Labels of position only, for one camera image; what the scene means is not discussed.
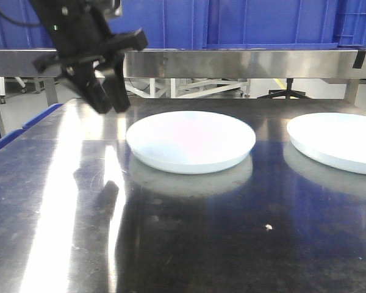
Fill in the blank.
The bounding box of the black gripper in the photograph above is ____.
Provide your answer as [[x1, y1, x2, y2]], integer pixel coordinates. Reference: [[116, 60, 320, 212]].
[[30, 1, 148, 114]]

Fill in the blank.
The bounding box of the white round plate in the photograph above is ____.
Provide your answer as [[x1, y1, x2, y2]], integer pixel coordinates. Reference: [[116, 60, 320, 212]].
[[287, 112, 366, 175], [126, 110, 256, 175]]

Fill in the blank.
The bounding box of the blue crate on shelf middle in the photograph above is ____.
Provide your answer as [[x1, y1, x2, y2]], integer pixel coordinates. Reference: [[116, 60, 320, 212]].
[[108, 0, 209, 50]]

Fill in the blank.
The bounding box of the blue crate on shelf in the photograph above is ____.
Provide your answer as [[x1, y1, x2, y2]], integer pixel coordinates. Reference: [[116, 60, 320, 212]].
[[108, 0, 209, 50], [0, 1, 54, 49], [204, 0, 338, 49]]

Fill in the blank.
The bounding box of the blue crate on shelf left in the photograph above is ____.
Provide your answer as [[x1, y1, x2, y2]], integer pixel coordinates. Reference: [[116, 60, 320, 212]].
[[0, 1, 54, 49]]

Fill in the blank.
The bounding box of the blue crate on shelf right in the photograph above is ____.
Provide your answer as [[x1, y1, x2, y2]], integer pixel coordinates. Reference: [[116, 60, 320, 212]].
[[204, 0, 338, 49]]

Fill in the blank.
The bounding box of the steel table leg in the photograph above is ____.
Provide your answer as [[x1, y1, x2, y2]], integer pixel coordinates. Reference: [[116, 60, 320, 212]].
[[43, 78, 58, 106]]

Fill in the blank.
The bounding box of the black chair base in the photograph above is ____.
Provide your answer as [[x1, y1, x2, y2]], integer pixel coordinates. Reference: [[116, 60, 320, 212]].
[[257, 78, 309, 99]]

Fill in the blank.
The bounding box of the white metal frame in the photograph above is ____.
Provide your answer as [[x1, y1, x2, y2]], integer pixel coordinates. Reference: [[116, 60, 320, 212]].
[[125, 78, 251, 99]]

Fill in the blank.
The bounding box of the black cable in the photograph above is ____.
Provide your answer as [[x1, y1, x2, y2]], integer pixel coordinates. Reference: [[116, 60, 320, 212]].
[[0, 1, 43, 27]]

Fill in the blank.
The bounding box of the black strap on beam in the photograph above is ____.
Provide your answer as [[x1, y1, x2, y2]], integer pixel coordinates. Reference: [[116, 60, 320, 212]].
[[352, 48, 366, 70]]

